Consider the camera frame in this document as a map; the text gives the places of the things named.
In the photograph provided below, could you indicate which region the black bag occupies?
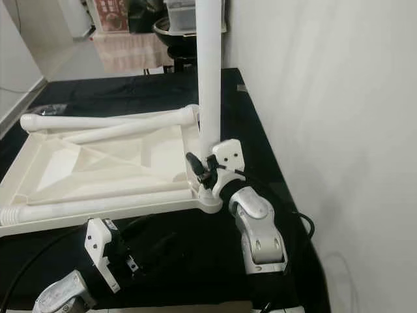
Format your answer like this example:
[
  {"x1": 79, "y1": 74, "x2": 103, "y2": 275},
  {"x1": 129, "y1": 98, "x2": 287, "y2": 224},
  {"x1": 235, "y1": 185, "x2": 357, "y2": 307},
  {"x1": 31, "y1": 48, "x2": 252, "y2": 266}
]
[{"x1": 127, "y1": 0, "x2": 167, "y2": 33}]

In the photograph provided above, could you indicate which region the thin floor cable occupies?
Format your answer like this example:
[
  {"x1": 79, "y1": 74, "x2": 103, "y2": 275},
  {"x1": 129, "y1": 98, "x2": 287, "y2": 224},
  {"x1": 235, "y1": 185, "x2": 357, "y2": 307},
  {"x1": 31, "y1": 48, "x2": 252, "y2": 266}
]
[{"x1": 0, "y1": 83, "x2": 46, "y2": 96}]

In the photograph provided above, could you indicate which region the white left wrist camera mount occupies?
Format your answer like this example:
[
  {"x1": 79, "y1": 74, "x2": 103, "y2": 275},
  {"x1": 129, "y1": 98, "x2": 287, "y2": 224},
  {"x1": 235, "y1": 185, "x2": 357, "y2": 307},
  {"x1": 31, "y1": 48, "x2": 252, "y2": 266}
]
[{"x1": 83, "y1": 217, "x2": 121, "y2": 294}]

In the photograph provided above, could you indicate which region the clear plastic bag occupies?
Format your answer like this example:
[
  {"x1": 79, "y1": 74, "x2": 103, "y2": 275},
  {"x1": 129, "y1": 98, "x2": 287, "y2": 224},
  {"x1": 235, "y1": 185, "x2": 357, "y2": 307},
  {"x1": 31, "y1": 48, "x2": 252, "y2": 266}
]
[{"x1": 33, "y1": 103, "x2": 69, "y2": 117}]

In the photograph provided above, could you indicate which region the white plastic table top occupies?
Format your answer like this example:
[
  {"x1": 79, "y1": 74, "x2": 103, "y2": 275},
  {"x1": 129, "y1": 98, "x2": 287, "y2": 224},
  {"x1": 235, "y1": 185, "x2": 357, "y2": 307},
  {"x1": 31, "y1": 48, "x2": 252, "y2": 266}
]
[{"x1": 0, "y1": 104, "x2": 225, "y2": 237}]

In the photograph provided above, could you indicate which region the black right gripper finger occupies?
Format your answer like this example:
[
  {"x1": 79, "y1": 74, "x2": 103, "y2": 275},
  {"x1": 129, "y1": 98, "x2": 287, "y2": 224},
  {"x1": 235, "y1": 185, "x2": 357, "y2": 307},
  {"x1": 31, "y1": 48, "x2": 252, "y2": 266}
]
[{"x1": 186, "y1": 152, "x2": 207, "y2": 181}]

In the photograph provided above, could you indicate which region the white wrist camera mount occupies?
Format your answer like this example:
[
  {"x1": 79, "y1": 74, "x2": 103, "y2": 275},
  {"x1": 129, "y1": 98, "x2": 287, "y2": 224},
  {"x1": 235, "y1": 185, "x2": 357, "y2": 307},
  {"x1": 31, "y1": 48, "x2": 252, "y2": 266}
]
[
  {"x1": 210, "y1": 138, "x2": 247, "y2": 190},
  {"x1": 83, "y1": 217, "x2": 121, "y2": 294}
]

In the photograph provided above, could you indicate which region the black table cloth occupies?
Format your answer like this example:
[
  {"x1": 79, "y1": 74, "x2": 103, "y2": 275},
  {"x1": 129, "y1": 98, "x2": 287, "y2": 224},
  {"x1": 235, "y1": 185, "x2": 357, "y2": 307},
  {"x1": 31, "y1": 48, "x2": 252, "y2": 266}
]
[{"x1": 0, "y1": 65, "x2": 333, "y2": 313}]

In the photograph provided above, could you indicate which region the beige cloth covered table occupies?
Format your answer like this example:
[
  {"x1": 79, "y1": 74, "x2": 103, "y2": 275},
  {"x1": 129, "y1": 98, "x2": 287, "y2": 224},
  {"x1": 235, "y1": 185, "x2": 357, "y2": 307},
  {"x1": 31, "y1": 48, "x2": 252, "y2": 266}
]
[{"x1": 91, "y1": 31, "x2": 173, "y2": 74}]

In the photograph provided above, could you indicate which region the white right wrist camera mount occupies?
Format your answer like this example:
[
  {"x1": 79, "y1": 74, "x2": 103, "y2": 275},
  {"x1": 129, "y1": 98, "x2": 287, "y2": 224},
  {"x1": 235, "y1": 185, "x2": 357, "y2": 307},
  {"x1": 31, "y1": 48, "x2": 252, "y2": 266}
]
[{"x1": 210, "y1": 138, "x2": 247, "y2": 190}]

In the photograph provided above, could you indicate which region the white cabinet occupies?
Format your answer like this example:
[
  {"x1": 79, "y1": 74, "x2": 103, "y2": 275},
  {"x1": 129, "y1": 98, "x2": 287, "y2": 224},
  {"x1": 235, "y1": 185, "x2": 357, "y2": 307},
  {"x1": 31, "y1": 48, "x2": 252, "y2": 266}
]
[{"x1": 55, "y1": 0, "x2": 95, "y2": 40}]

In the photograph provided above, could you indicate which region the red brown cardboard box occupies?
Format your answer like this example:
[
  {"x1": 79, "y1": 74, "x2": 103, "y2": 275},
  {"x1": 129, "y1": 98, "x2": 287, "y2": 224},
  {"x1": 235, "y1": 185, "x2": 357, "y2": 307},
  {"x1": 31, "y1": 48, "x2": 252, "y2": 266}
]
[{"x1": 94, "y1": 0, "x2": 130, "y2": 33}]

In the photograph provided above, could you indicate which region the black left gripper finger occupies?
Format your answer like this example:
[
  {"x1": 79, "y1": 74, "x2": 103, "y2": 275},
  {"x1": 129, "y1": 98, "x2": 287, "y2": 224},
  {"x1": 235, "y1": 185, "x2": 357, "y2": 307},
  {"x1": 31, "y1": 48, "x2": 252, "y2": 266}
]
[
  {"x1": 129, "y1": 212, "x2": 157, "y2": 234},
  {"x1": 149, "y1": 231, "x2": 180, "y2": 263}
]

